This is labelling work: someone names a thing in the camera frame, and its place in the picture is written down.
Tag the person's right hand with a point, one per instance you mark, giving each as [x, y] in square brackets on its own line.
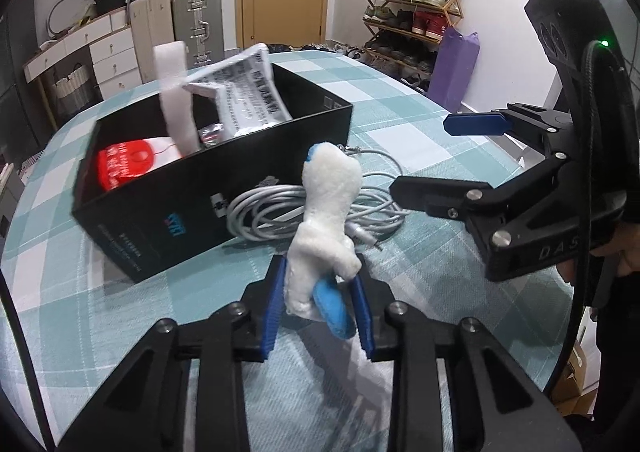
[629, 247]

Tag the white cloth strip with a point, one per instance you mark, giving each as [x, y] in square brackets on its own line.
[175, 97]

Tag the silver suitcase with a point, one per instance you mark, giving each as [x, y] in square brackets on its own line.
[197, 25]

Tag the grey printed packet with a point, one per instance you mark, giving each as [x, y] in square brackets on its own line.
[250, 92]

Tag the woven laundry basket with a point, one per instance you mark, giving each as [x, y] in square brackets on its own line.
[70, 92]

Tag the small cardboard box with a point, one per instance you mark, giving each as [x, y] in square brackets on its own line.
[575, 377]

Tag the black cardboard box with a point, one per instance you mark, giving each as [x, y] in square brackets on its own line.
[200, 202]

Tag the purple bag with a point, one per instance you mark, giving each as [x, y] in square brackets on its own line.
[452, 72]

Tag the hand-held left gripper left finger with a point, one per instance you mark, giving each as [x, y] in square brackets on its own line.
[272, 317]

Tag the white and blue plush toy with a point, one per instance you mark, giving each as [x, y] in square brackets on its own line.
[325, 202]

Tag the white dresser desk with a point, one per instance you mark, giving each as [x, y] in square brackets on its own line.
[115, 57]

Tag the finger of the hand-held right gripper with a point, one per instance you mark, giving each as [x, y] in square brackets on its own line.
[470, 124]
[430, 194]

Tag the beige suitcase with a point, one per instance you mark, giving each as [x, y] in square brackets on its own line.
[145, 32]

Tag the teal checked tablecloth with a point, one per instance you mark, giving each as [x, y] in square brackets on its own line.
[425, 97]

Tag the red and white packet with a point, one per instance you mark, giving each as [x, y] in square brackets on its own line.
[125, 162]

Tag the metal oval frame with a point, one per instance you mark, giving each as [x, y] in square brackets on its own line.
[65, 2]

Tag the pile of shoes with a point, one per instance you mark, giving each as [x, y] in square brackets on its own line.
[320, 48]

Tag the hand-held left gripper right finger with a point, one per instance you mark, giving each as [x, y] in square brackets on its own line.
[364, 327]

